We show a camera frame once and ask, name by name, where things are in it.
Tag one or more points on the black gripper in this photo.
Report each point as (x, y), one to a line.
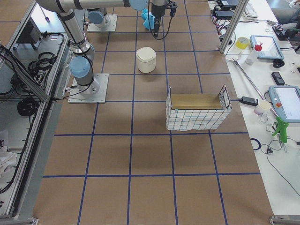
(156, 12)

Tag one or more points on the white trash can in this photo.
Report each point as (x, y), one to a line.
(146, 59)

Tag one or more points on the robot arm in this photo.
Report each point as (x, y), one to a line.
(81, 66)

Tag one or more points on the blue teddy bear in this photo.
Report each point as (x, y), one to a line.
(148, 19)

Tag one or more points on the long metal rod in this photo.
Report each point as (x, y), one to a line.
(251, 82)

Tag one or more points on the yellow tape roll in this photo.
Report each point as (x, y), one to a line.
(242, 43)

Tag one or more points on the clear bottle with red cap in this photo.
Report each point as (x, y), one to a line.
(252, 57)

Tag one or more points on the wooden box with grid cloth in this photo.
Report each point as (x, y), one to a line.
(186, 112)

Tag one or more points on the left teach pendant tablet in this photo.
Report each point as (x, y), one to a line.
(270, 47)

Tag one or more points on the teach pendant tablet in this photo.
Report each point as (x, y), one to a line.
(270, 47)
(286, 102)

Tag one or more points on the black power adapter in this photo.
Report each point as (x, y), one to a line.
(248, 101)

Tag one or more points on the black round cap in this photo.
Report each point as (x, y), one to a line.
(278, 63)

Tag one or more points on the black remote control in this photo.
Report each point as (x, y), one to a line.
(277, 78)

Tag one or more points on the white paper cup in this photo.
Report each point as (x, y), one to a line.
(262, 107)

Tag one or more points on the right teach pendant tablet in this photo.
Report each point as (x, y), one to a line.
(286, 102)

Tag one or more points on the green plastic gun tool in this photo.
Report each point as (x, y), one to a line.
(281, 129)

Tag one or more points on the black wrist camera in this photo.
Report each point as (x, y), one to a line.
(172, 6)

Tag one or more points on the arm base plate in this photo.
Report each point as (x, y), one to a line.
(96, 93)
(101, 23)

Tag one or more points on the aluminium frame post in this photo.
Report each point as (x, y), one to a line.
(232, 25)

